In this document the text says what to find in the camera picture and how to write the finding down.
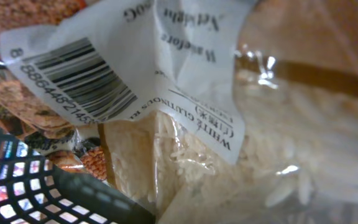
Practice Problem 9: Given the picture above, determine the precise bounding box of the glutinous rice bag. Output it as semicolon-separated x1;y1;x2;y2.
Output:
0;1;358;223

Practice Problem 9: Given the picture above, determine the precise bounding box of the grey plastic basket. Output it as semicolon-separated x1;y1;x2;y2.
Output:
0;128;155;224

